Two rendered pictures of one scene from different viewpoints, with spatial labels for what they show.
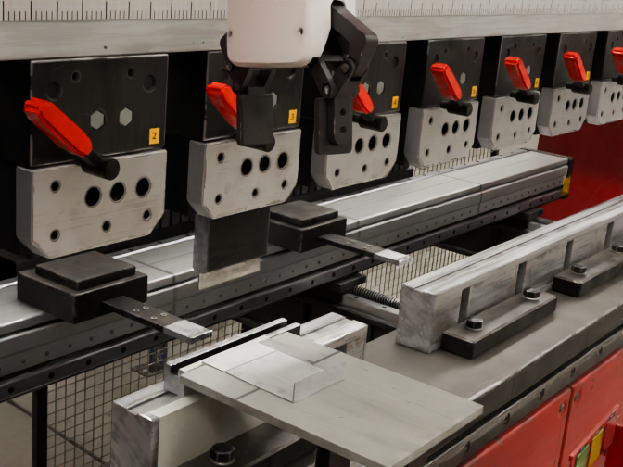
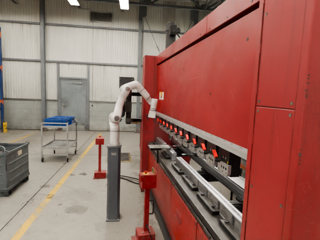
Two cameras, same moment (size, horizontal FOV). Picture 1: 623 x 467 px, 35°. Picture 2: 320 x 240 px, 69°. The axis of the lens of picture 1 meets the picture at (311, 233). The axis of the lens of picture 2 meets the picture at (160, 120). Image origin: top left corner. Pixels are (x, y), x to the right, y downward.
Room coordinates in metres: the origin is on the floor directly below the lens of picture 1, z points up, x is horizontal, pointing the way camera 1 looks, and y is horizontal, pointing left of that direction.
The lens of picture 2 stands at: (2.97, -2.27, 1.68)
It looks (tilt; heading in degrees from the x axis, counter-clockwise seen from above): 6 degrees down; 132
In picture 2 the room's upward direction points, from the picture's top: 2 degrees clockwise
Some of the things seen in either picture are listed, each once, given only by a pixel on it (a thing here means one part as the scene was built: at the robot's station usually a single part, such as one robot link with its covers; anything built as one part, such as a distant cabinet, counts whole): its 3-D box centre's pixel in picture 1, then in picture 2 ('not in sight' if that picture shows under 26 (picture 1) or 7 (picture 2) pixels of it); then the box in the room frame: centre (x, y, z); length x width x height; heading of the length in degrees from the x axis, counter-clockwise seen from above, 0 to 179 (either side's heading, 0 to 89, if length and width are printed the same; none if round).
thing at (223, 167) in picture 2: not in sight; (228, 161); (2.31, -0.84, 1.26); 0.15 x 0.09 x 0.17; 144
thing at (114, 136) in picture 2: not in sight; (114, 138); (0.55, -0.45, 1.09); 0.19 x 0.19 x 0.18
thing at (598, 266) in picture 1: (597, 269); (189, 182); (1.81, -0.55, 0.89); 0.30 x 0.05 x 0.03; 144
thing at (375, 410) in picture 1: (330, 394); (158, 146); (0.95, -0.03, 1.00); 0.26 x 0.18 x 0.01; 54
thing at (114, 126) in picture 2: not in sight; (114, 121); (0.52, -0.44, 1.30); 0.19 x 0.12 x 0.24; 157
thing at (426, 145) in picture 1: (425, 96); (178, 131); (1.34, -0.14, 1.26); 0.15 x 0.09 x 0.17; 144
